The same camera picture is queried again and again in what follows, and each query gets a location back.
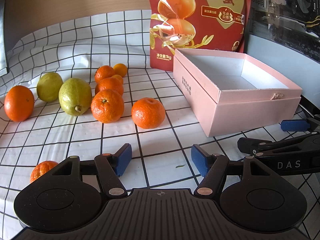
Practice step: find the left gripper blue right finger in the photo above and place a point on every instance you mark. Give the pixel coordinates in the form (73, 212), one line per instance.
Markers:
(212, 167)

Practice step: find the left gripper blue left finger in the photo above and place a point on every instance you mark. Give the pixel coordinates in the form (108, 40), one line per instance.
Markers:
(110, 167)

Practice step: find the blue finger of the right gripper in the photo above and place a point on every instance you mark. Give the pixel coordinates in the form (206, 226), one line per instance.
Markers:
(301, 145)
(300, 125)

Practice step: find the tangerine with green stem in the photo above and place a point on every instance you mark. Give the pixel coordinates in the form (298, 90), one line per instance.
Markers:
(107, 106)

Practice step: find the large green pear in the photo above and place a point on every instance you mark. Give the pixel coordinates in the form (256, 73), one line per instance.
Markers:
(75, 96)

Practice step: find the small hidden kumquat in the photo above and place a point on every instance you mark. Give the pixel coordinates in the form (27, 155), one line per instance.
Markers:
(119, 78)

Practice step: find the small yellow-orange kumquat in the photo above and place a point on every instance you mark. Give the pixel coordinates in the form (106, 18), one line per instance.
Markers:
(120, 69)

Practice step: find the large orange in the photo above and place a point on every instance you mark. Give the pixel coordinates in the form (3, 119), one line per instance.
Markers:
(19, 103)

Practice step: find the pink cardboard box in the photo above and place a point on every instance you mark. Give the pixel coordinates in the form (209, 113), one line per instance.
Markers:
(232, 92)

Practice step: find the white black grid tablecloth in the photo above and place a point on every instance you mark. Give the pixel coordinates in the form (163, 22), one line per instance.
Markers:
(96, 144)

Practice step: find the small green pear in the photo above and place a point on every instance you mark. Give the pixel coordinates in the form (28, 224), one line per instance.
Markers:
(48, 86)

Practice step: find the black computer case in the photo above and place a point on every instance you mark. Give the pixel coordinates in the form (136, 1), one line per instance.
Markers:
(292, 24)

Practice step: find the red snack bag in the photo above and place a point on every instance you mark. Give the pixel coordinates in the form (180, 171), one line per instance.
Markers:
(195, 24)

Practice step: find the dark monitor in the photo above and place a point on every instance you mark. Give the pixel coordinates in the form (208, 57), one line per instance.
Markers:
(3, 56)

